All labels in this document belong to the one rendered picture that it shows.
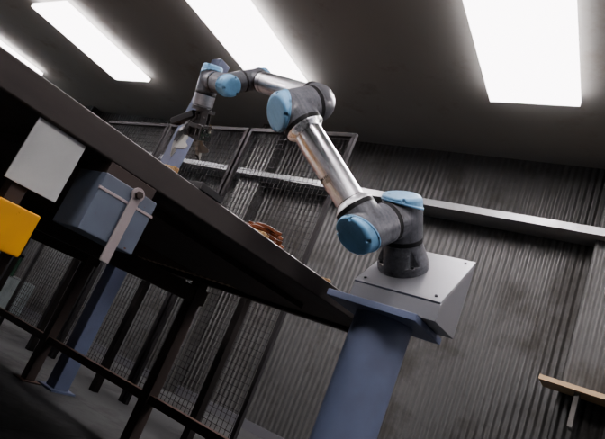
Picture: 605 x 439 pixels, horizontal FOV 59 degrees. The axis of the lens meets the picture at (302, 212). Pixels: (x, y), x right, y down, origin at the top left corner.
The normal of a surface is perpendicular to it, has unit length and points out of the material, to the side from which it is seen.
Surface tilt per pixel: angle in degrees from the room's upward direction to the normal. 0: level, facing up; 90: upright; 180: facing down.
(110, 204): 90
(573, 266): 90
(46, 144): 90
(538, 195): 90
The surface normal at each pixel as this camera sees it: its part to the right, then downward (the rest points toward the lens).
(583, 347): -0.44, -0.43
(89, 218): 0.77, 0.14
